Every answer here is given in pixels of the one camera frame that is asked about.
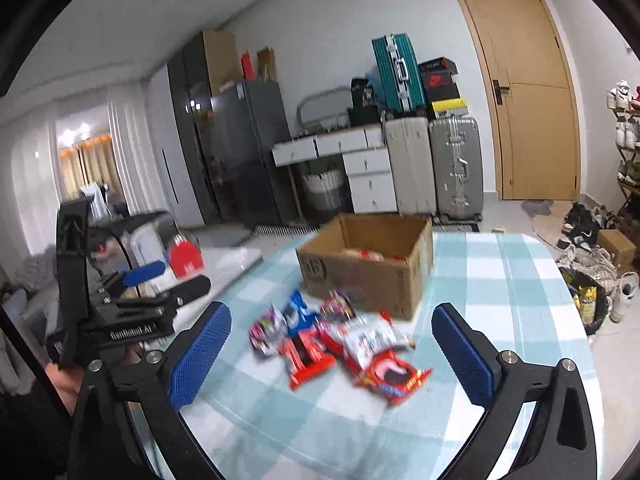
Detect teal suitcase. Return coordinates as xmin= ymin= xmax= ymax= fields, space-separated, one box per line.
xmin=372 ymin=34 xmax=425 ymax=113

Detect teal checked tablecloth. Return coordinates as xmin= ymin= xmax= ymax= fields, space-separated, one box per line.
xmin=181 ymin=233 xmax=604 ymax=479

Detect beige suitcase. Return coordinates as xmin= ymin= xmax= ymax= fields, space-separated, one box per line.
xmin=384 ymin=117 xmax=437 ymax=216

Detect person left hand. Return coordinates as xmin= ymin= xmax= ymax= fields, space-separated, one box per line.
xmin=43 ymin=346 xmax=144 ymax=416

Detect brown SF cardboard box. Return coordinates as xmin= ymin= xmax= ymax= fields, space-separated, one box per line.
xmin=296 ymin=214 xmax=434 ymax=321

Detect stacked shoe boxes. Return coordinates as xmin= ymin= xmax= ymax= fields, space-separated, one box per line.
xmin=418 ymin=58 xmax=460 ymax=119

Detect black refrigerator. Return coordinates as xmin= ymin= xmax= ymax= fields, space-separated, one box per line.
xmin=210 ymin=79 xmax=298 ymax=229

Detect black trash bin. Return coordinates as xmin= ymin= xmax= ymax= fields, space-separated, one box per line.
xmin=559 ymin=266 xmax=610 ymax=336

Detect blue Oreo cookie packet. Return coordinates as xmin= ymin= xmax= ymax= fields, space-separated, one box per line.
xmin=282 ymin=290 xmax=320 ymax=338

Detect woven laundry basket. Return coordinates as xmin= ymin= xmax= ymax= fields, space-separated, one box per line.
xmin=300 ymin=167 xmax=350 ymax=224

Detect wooden door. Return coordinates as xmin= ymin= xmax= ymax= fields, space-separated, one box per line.
xmin=458 ymin=0 xmax=580 ymax=200

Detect small cardboard box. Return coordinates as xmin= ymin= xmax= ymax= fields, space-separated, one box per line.
xmin=598 ymin=229 xmax=636 ymax=275

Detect red paper box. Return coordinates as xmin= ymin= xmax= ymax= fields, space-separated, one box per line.
xmin=168 ymin=236 xmax=204 ymax=278

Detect red white snack packet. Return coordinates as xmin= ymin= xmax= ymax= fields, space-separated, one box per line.
xmin=324 ymin=316 xmax=416 ymax=370

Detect white drawer desk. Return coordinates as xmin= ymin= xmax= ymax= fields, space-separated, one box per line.
xmin=271 ymin=124 xmax=398 ymax=214

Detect purple candy bag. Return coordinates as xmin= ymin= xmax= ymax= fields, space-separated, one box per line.
xmin=248 ymin=306 xmax=288 ymax=358

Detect silver suitcase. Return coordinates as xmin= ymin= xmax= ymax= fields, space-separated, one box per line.
xmin=430 ymin=116 xmax=484 ymax=222

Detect white side cabinet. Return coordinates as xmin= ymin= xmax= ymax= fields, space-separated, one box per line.
xmin=139 ymin=247 xmax=262 ymax=333

